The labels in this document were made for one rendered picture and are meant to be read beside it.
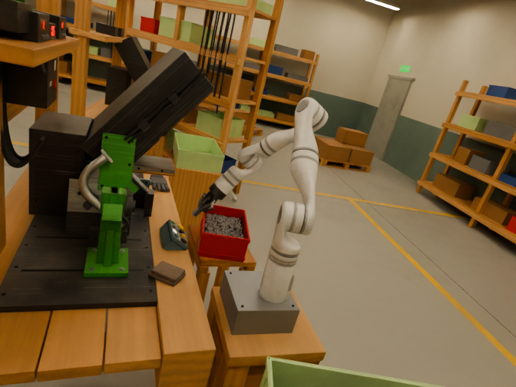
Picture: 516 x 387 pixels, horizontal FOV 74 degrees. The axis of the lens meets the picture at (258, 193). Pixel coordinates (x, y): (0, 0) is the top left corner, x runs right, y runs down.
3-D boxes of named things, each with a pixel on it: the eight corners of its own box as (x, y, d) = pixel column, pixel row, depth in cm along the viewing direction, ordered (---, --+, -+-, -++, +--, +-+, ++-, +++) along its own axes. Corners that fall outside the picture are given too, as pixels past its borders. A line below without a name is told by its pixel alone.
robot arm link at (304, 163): (323, 153, 112) (295, 147, 111) (316, 229, 99) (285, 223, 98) (315, 167, 120) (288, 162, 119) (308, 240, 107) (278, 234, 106)
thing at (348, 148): (349, 160, 819) (360, 130, 794) (368, 173, 750) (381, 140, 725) (305, 153, 775) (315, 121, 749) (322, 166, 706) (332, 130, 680)
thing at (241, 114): (238, 126, 894) (242, 109, 879) (261, 135, 852) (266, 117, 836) (203, 125, 802) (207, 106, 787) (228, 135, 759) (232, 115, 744)
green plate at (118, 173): (130, 189, 138) (135, 137, 135) (130, 192, 130) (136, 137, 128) (98, 186, 134) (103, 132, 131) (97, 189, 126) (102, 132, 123)
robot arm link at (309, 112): (313, 90, 121) (306, 148, 109) (329, 106, 126) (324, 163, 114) (292, 100, 127) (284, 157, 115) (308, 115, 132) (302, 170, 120)
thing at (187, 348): (161, 184, 226) (164, 163, 221) (206, 388, 98) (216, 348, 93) (138, 183, 221) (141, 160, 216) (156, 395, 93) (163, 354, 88)
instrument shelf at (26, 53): (79, 48, 156) (80, 38, 154) (34, 67, 79) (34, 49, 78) (13, 33, 146) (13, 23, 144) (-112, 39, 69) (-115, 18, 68)
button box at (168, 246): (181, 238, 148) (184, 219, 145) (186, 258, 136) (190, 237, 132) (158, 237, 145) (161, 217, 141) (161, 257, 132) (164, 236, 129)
